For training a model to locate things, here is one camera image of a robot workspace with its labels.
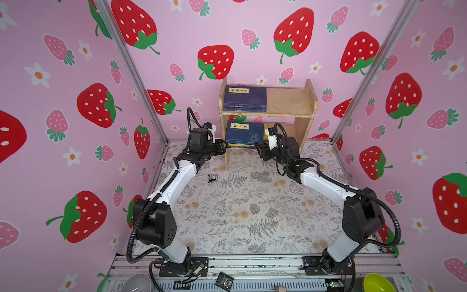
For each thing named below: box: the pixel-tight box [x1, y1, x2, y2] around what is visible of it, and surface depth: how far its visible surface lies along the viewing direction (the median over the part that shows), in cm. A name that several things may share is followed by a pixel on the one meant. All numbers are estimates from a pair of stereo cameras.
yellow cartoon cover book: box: [225, 121, 265, 148], surface depth 88 cm
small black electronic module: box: [214, 271, 235, 292], surface depth 71 cm
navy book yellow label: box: [222, 105, 267, 113], surface depth 75 cm
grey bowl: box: [120, 273, 153, 292], surface depth 68 cm
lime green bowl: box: [363, 273, 396, 292], surface depth 69 cm
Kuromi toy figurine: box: [207, 173, 221, 184], surface depth 101 cm
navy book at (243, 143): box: [224, 140, 264, 147], surface depth 85 cm
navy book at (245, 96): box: [223, 85, 268, 108], surface depth 78 cm
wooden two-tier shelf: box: [218, 77, 319, 171], surface depth 78 cm
